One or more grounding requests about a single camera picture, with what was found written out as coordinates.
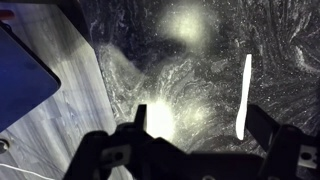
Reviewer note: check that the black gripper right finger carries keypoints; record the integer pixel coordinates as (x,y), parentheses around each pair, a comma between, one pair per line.
(286,150)

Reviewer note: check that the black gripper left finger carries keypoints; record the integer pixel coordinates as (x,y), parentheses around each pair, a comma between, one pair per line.
(133,150)

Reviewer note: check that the white plastic knife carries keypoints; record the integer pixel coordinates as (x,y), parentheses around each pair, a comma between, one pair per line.
(245,93)

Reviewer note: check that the black perforated robot table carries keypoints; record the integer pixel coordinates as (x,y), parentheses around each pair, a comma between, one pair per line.
(20,83)

